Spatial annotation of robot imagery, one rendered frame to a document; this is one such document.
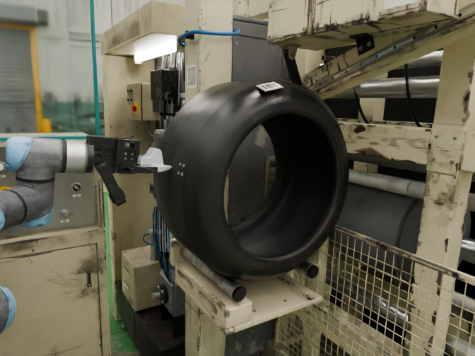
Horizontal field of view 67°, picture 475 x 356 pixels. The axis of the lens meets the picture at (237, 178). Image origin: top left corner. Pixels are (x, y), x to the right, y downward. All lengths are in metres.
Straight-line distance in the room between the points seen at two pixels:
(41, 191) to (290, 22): 0.91
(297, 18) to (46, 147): 0.85
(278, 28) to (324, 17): 0.21
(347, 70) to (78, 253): 1.22
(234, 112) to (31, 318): 1.18
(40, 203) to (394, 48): 1.00
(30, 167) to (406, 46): 0.99
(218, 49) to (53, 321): 1.24
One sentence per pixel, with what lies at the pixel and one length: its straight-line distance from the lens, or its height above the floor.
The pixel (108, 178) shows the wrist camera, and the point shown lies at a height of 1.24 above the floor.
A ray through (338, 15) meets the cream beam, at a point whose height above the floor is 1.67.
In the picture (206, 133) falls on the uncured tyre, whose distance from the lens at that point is 0.89.
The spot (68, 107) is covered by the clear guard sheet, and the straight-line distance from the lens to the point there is 1.53.
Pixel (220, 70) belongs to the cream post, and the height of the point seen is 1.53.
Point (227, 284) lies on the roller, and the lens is 1.07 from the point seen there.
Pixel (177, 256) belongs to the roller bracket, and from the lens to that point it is 1.31.
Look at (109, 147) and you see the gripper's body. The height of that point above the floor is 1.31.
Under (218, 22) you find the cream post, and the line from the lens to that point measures 1.33.
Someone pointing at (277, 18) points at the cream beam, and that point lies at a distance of 1.37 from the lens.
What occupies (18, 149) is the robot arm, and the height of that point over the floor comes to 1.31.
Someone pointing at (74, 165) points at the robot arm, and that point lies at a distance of 0.87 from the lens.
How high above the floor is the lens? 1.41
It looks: 11 degrees down
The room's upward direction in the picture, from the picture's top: 2 degrees clockwise
